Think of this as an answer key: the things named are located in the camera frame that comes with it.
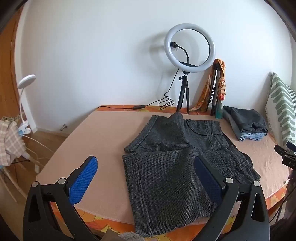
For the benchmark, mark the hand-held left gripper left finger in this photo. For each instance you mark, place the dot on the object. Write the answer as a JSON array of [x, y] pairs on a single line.
[[84, 178]]

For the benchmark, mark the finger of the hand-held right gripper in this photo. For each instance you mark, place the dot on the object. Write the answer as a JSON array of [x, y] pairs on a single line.
[[291, 146], [280, 149]]

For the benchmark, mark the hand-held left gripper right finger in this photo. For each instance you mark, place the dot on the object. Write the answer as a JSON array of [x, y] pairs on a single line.
[[208, 180]]

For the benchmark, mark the grey tweed short pants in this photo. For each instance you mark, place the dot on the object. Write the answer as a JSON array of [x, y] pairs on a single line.
[[161, 176]]

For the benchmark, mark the folded blue jeans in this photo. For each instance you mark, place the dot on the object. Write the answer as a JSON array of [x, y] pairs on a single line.
[[251, 137]]

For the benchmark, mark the peach blanket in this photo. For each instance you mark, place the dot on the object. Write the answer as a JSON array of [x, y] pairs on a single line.
[[97, 139]]

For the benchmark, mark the green striped white pillow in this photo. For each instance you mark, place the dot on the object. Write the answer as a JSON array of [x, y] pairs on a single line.
[[281, 104]]

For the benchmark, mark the folded dark grey garment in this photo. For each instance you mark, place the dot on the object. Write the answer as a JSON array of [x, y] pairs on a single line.
[[249, 118]]

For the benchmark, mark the metal door stopper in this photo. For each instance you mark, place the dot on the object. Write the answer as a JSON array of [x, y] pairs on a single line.
[[63, 127]]

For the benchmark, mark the green bottle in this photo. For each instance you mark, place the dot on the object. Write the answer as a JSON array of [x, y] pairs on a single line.
[[219, 111]]

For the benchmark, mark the beige knit cloth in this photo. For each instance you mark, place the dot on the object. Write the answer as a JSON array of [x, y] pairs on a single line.
[[129, 237]]

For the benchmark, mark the beige checkered cloth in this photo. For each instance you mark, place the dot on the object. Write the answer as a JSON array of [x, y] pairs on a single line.
[[12, 143]]

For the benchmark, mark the orange patterned scarf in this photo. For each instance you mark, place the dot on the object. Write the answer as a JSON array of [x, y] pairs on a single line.
[[222, 85]]

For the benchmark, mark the black tripod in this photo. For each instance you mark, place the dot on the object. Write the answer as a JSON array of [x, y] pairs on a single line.
[[184, 92]]

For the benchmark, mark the white clip desk lamp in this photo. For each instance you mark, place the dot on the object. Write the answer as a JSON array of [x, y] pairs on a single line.
[[27, 80]]

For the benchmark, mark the wooden door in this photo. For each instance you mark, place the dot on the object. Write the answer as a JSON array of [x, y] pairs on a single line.
[[9, 69]]

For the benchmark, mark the black folded metal frame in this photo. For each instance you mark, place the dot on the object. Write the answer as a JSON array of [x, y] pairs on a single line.
[[215, 92]]

